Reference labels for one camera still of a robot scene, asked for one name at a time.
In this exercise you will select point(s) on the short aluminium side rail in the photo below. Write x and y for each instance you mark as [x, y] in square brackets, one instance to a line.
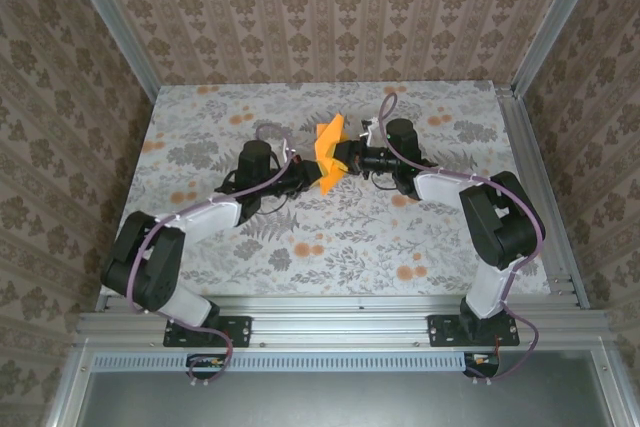
[520, 137]

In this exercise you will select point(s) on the aluminium frame post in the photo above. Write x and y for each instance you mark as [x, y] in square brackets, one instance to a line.
[555, 22]
[115, 27]

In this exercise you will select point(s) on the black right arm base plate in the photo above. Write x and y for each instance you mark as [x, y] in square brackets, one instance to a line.
[440, 332]

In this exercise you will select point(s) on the floral patterned table cover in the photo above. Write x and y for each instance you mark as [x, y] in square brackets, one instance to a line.
[350, 257]

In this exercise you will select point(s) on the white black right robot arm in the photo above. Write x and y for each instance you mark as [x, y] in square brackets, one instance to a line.
[500, 227]

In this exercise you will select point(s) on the orange cloth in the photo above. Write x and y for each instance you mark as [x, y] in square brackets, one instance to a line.
[327, 139]

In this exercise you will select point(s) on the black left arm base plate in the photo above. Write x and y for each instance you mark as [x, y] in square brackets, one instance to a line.
[240, 332]

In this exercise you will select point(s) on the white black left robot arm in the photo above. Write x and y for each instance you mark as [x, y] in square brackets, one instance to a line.
[145, 262]

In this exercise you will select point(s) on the grey metal tray panel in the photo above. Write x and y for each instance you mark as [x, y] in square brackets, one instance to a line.
[325, 402]

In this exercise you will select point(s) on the long aluminium frame rail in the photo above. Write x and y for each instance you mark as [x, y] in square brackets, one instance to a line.
[340, 322]

